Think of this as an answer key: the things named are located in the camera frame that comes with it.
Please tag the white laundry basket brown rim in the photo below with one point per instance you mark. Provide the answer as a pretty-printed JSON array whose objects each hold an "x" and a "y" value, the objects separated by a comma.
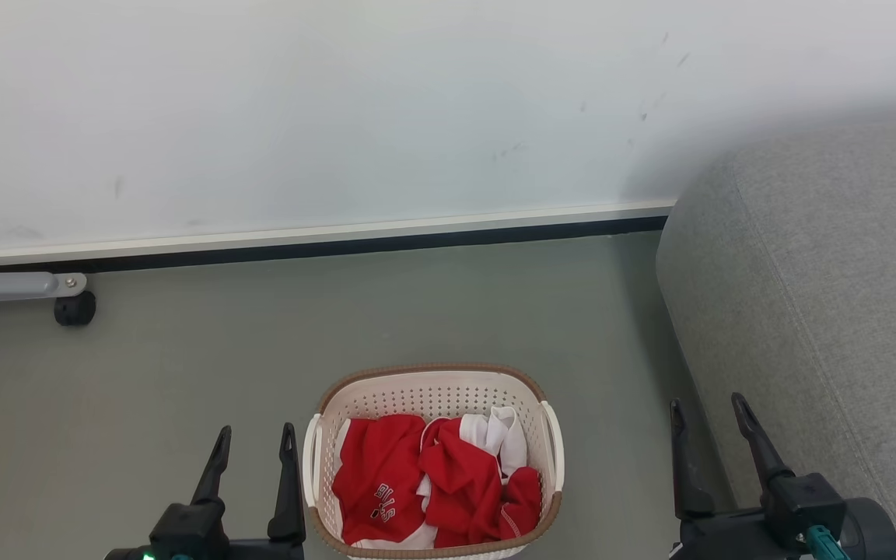
[{"x": 432, "y": 393}]

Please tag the black caster wheel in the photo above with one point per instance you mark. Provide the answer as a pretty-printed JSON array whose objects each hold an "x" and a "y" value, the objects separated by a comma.
[{"x": 75, "y": 309}]

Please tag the teal connector plug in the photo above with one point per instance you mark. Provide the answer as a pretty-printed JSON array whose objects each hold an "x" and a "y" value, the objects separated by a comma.
[{"x": 820, "y": 540}]

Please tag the grey fabric sofa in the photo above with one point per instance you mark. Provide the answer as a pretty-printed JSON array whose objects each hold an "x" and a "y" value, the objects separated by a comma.
[{"x": 821, "y": 295}]

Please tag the red jersey with white print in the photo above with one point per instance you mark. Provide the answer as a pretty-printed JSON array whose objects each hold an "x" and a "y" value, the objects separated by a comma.
[{"x": 374, "y": 463}]

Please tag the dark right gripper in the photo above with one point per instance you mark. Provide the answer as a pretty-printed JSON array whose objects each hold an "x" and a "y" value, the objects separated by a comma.
[{"x": 743, "y": 537}]

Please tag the red garment with white trim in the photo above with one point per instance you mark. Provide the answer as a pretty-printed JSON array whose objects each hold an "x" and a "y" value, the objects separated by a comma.
[{"x": 463, "y": 482}]

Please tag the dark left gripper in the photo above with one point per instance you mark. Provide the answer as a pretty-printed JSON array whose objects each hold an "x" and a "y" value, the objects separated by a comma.
[{"x": 187, "y": 533}]

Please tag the white and black baseboard strip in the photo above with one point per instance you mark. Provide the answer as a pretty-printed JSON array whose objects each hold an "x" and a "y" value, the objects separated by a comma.
[{"x": 323, "y": 237}]

